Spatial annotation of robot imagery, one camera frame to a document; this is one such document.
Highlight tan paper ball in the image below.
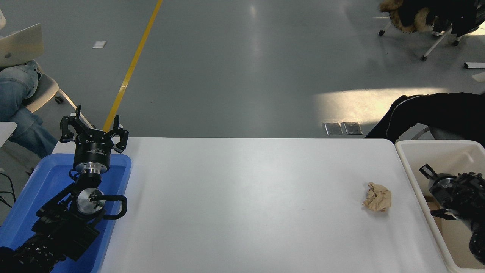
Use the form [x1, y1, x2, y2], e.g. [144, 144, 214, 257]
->
[363, 182, 392, 212]

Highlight white-legged wheeled chair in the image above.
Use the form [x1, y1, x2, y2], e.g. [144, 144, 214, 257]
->
[378, 19, 463, 62]

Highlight person in dark clothing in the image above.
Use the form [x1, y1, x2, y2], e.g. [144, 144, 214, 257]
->
[365, 92, 485, 148]

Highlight black coat with fur trim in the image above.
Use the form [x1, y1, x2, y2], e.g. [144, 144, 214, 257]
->
[378, 0, 485, 37]

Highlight black cables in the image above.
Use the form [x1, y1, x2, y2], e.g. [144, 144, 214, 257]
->
[0, 173, 16, 208]

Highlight large pale plastic bin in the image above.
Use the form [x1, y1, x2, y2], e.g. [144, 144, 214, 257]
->
[395, 140, 485, 273]

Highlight seated person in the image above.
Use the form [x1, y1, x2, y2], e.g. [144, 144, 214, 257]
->
[0, 9, 58, 159]

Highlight small white table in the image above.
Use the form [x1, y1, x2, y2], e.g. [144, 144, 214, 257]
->
[0, 122, 17, 147]

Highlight silver laptop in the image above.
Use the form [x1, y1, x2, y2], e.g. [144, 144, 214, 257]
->
[0, 24, 45, 69]

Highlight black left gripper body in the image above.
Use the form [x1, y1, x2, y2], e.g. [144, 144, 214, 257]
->
[73, 129, 114, 165]

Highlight metal floor plate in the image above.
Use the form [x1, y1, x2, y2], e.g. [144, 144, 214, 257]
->
[323, 122, 344, 136]
[341, 122, 363, 135]

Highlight blue plastic tray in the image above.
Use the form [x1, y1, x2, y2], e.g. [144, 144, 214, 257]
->
[0, 153, 132, 273]

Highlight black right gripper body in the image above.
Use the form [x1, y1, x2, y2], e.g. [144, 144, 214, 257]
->
[429, 174, 450, 198]

